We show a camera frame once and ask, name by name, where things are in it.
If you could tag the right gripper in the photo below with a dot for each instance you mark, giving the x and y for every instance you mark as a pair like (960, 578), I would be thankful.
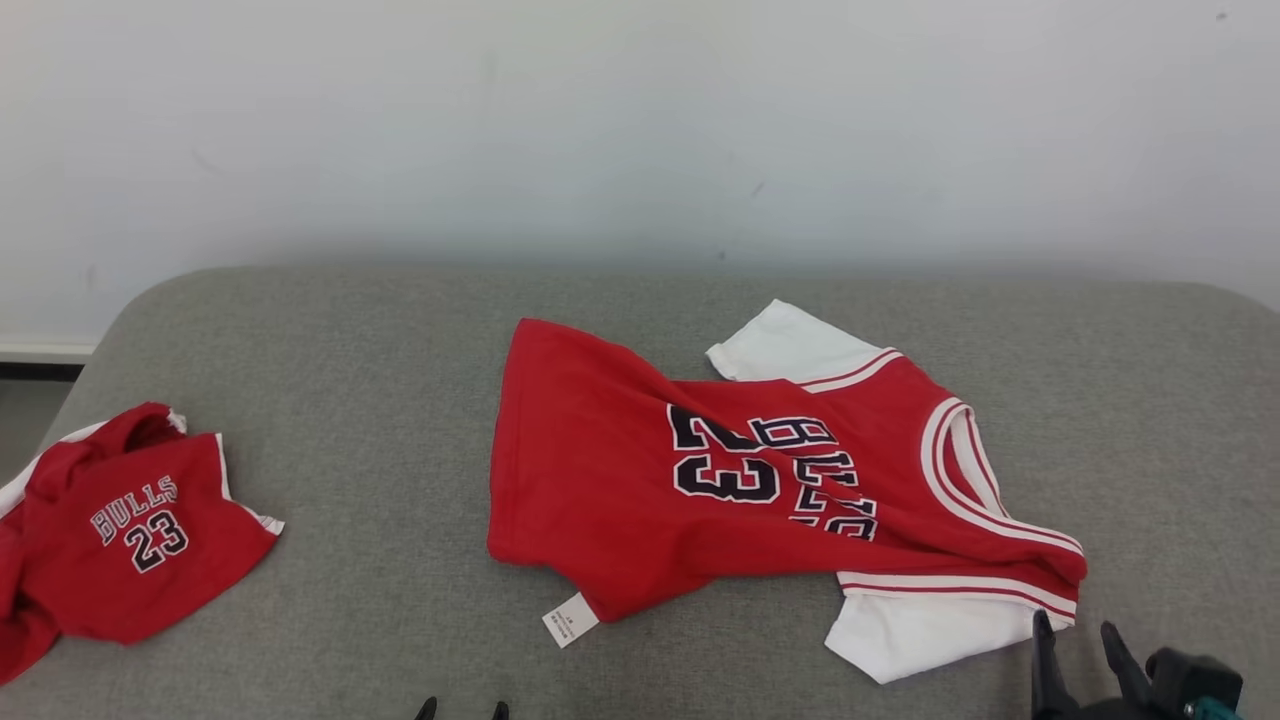
(1100, 713)

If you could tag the red Bulls jersey white sleeves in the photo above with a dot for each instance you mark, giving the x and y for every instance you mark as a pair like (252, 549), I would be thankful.
(600, 470)

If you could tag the red Bulls 23 shorts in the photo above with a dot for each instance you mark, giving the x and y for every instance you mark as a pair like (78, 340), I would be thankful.
(130, 580)

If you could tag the grey fabric sofa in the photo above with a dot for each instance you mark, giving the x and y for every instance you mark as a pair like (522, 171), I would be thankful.
(400, 400)

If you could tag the white and black baseboard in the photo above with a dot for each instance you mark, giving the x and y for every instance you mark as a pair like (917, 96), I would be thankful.
(40, 352)

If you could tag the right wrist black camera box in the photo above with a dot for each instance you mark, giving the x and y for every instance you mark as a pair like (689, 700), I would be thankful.
(1190, 675)

